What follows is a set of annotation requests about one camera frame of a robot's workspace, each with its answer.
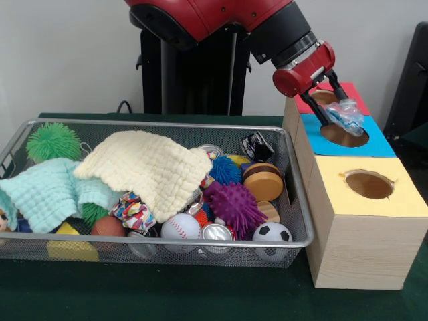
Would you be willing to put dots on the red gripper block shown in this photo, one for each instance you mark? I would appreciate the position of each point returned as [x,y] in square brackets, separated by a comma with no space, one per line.
[301,73]

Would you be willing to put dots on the silver red drink can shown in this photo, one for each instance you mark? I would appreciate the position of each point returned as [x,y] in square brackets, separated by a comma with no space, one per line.
[217,233]

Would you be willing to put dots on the cream yellow waffle cloth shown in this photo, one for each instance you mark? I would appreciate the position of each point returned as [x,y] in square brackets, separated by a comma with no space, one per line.
[134,164]

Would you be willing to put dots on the mint green waffle cloth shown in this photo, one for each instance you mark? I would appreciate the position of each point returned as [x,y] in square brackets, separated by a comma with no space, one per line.
[47,194]

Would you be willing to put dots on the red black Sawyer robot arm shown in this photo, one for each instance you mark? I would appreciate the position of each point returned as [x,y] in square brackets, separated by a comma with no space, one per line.
[221,13]

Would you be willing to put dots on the wooden box with three holes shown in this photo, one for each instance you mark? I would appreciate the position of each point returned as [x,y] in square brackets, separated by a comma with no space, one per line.
[361,247]

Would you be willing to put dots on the shallow clear mesh bin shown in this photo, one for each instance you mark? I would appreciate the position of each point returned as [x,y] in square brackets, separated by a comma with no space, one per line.
[40,251]

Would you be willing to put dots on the black upright panel stand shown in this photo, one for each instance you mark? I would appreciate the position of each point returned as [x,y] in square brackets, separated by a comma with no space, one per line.
[411,87]

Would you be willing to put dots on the brown wooden yo-yo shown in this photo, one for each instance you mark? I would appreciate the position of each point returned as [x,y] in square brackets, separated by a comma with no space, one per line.
[263,186]

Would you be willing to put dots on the blue spiky ball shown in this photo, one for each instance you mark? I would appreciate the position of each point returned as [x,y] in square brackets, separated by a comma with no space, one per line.
[226,170]

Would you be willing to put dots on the purple spiky ball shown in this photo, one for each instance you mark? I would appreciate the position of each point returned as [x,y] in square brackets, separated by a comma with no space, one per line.
[234,204]

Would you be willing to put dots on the small soccer ball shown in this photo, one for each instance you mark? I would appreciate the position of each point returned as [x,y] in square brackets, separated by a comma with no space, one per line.
[272,232]

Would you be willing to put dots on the small baseball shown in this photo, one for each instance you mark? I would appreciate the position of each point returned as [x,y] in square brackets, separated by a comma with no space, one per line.
[180,226]

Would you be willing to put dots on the multicoloured patterned fabric ball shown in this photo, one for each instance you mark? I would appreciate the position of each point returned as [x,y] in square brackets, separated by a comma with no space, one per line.
[132,212]

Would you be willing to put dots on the dark green table cloth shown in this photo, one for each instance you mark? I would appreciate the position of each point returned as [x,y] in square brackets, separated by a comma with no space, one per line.
[200,294]

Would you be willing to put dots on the green spiky rubber ball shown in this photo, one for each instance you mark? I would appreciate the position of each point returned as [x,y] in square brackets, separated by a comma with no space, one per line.
[53,140]

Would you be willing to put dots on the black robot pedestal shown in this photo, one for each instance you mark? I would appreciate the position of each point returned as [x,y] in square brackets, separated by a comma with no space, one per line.
[194,80]

